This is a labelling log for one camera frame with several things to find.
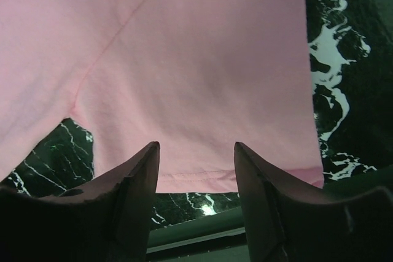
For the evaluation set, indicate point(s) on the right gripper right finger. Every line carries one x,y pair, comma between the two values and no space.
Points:
287,219

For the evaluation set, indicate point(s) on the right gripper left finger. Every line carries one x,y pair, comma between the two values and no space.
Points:
105,219

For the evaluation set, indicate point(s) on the pink t shirt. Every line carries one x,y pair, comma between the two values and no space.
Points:
197,76

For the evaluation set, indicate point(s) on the black marbled table mat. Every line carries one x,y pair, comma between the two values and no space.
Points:
350,58

